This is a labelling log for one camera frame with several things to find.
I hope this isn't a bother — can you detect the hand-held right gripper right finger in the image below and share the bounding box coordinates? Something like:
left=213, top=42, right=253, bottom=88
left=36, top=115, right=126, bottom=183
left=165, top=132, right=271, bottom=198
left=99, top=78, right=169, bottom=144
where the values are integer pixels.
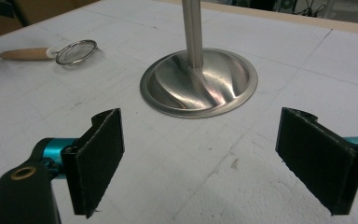
left=275, top=106, right=358, bottom=217

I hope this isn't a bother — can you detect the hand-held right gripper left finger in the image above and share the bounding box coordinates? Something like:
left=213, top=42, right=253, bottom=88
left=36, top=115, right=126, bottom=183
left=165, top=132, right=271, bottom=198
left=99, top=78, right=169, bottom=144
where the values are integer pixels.
left=61, top=107, right=125, bottom=218

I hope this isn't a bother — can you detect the wooden handled spoon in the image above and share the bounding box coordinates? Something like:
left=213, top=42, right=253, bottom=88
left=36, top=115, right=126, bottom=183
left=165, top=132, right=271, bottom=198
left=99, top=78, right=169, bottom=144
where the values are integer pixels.
left=0, top=39, right=100, bottom=66

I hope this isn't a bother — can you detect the silver metal stand rack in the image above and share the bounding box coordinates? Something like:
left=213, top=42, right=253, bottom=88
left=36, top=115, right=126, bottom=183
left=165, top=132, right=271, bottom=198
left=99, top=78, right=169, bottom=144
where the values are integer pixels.
left=139, top=0, right=259, bottom=119

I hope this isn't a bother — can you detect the white grid mat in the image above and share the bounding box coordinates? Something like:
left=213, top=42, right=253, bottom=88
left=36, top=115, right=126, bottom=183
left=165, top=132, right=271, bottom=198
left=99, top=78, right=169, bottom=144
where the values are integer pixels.
left=0, top=0, right=358, bottom=224

